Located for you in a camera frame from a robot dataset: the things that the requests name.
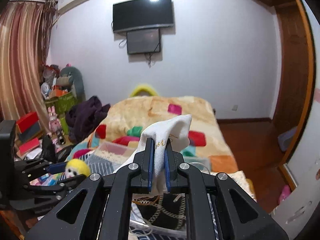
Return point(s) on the small black wall monitor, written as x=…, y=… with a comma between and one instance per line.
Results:
x=143, y=41

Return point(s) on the yellow round chair back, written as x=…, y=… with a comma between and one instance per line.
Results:
x=143, y=90

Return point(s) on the grey green plush toy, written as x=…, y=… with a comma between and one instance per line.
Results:
x=70, y=78

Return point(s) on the large black wall television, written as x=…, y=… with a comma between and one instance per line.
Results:
x=142, y=14

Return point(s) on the clear plastic storage box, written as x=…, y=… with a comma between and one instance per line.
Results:
x=115, y=223

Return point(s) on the white sock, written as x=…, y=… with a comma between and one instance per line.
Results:
x=175, y=129

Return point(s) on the red striped curtain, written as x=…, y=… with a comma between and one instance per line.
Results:
x=25, y=37

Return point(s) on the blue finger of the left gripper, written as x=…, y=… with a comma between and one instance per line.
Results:
x=56, y=168
x=61, y=186

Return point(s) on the green bottle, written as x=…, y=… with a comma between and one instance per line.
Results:
x=64, y=125

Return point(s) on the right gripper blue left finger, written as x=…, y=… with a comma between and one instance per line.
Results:
x=142, y=181

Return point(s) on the black chain pattern bag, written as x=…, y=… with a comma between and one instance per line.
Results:
x=165, y=211

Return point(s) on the white sliding wardrobe door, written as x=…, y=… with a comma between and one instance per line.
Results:
x=296, y=210

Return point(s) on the blue white patterned tablecloth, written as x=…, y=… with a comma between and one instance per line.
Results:
x=106, y=163

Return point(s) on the red box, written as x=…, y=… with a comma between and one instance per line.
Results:
x=26, y=121

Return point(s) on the dark purple clothing pile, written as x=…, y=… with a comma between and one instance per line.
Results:
x=82, y=119

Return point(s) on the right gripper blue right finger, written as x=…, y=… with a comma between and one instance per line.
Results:
x=175, y=182

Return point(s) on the pink rabbit toy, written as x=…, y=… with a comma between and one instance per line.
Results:
x=54, y=121

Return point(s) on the brown wooden door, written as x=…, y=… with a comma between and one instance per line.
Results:
x=297, y=72

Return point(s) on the beige blanket with coloured squares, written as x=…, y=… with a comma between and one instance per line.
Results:
x=205, y=137

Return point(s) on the yellow haired felt doll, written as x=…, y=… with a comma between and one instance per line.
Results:
x=76, y=167

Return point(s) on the green cardboard storage box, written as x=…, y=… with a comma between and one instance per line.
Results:
x=62, y=104

